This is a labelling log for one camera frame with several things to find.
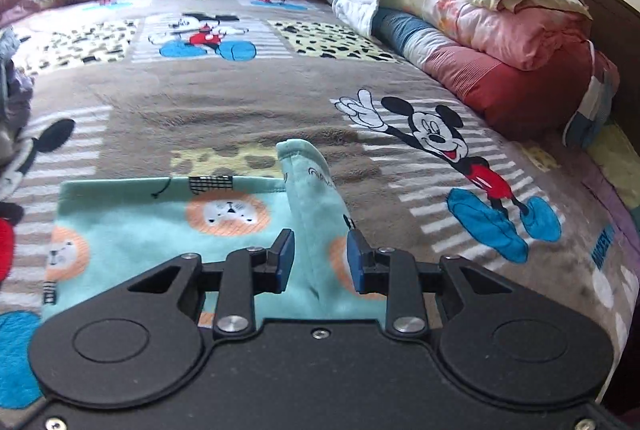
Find red blue striped rolled quilt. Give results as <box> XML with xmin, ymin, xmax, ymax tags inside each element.
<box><xmin>371</xmin><ymin>6</ymin><xmax>622</xmax><ymax>142</ymax></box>

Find dark wooden headboard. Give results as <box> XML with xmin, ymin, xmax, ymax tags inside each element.
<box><xmin>519</xmin><ymin>0</ymin><xmax>640</xmax><ymax>152</ymax></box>

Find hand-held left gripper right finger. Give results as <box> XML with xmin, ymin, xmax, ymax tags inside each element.
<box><xmin>346</xmin><ymin>228</ymin><xmax>514</xmax><ymax>341</ymax></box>

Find folded denim jeans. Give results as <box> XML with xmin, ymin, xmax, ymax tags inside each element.
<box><xmin>0</xmin><ymin>28</ymin><xmax>22</xmax><ymax>62</ymax></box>

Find green floral sheet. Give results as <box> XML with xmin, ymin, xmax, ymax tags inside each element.
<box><xmin>586</xmin><ymin>121</ymin><xmax>640</xmax><ymax>212</ymax></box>

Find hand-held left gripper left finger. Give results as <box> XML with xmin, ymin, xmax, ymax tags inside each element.
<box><xmin>127</xmin><ymin>228</ymin><xmax>296</xmax><ymax>339</ymax></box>

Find teal lion print garment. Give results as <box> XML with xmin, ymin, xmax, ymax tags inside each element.
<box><xmin>42</xmin><ymin>138</ymin><xmax>402</xmax><ymax>330</ymax></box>

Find pink floral quilt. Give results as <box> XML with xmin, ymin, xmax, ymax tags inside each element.
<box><xmin>384</xmin><ymin>0</ymin><xmax>597</xmax><ymax>72</ymax></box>

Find purple bed sheet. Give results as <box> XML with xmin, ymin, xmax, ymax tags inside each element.
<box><xmin>549</xmin><ymin>129</ymin><xmax>640</xmax><ymax>262</ymax></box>

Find folded purple garment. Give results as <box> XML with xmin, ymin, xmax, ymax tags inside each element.
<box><xmin>0</xmin><ymin>59</ymin><xmax>36</xmax><ymax>147</ymax></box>

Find cartoon mouse printed blanket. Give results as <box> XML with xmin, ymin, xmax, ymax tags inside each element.
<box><xmin>0</xmin><ymin>0</ymin><xmax>640</xmax><ymax>411</ymax></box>

